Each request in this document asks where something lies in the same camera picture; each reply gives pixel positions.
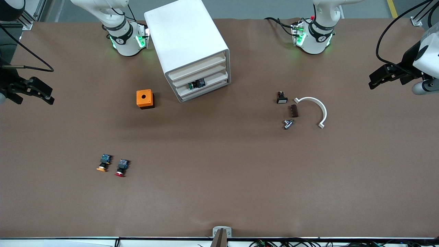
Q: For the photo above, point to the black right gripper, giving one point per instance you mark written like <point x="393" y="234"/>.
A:
<point x="7" y="83"/>

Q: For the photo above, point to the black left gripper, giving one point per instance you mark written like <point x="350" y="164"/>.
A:
<point x="407" y="62"/>

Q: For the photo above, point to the green push button module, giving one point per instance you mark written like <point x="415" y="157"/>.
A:
<point x="196" y="84"/>

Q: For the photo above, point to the white plastic drawer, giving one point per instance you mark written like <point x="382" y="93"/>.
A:
<point x="199" y="66"/>
<point x="216" y="82"/>
<point x="212" y="73"/>

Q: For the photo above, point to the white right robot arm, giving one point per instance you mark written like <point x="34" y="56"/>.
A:
<point x="127" y="41"/>

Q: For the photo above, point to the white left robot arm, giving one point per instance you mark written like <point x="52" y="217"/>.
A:
<point x="315" y="41"/>

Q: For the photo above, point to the orange push button module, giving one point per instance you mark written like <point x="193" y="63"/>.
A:
<point x="104" y="162"/>

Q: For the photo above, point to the black white-faced push button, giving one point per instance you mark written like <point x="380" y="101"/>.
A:
<point x="282" y="98"/>

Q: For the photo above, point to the red push button module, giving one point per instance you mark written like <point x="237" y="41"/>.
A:
<point x="122" y="167"/>

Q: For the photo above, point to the white drawer cabinet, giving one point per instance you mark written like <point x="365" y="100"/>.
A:
<point x="185" y="31"/>

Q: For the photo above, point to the white curved pipe clamp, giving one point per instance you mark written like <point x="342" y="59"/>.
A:
<point x="322" y="109"/>

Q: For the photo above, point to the brown ribbed block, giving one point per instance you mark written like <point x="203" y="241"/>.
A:
<point x="294" y="111"/>

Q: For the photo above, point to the silver metal tee fitting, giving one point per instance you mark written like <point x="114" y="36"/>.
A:
<point x="288" y="124"/>

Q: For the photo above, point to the aluminium frame post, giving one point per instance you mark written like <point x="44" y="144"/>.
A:
<point x="416" y="21"/>
<point x="29" y="20"/>

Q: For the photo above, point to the orange button enclosure box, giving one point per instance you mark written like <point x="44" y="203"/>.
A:
<point x="144" y="98"/>

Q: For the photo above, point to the white table edge rail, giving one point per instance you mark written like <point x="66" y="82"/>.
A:
<point x="68" y="243"/>

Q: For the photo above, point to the grey metal table bracket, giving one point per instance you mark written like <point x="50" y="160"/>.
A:
<point x="216" y="229"/>

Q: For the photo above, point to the brown grey camera strut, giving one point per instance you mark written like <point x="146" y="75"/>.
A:
<point x="221" y="240"/>

